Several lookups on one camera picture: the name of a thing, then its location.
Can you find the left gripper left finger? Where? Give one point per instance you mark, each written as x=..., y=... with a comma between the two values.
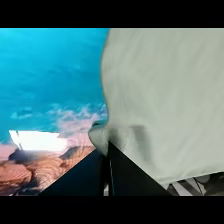
x=84, y=178

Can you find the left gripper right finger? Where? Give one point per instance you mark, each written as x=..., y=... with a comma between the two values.
x=130, y=178

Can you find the pale grey garment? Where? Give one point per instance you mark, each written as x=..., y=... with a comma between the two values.
x=166, y=100

